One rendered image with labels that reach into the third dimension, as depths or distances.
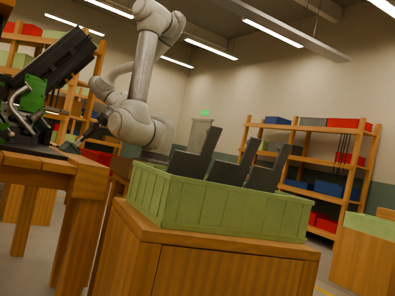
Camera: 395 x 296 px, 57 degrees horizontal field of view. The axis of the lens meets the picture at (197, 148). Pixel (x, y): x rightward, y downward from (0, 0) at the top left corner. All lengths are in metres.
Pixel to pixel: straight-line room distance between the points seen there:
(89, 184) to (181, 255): 0.63
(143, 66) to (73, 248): 0.93
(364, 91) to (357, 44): 1.00
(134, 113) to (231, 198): 0.77
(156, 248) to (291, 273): 0.51
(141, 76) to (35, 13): 9.80
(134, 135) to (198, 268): 0.84
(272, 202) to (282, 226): 0.11
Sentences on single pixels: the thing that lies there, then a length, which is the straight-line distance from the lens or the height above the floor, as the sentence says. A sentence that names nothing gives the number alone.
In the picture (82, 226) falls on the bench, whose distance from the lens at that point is 1.69.
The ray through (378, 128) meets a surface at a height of 2.12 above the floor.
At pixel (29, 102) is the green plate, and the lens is 2.20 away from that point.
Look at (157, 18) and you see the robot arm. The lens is 2.01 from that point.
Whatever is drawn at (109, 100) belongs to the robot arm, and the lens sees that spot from 2.27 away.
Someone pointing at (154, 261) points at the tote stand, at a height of 0.70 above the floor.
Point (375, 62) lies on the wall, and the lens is 7.47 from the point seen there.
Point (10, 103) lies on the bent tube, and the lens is 2.14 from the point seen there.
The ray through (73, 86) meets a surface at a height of 1.55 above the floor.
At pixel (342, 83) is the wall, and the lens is 7.73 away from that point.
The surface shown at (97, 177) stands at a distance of 1.65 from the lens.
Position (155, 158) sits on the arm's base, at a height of 0.97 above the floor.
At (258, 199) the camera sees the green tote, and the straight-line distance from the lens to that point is 1.33.
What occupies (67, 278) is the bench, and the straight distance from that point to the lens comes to 1.75.
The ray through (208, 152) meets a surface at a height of 1.05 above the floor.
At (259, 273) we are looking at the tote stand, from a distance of 1.32.
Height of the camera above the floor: 1.04
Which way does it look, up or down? 1 degrees up
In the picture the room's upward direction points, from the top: 12 degrees clockwise
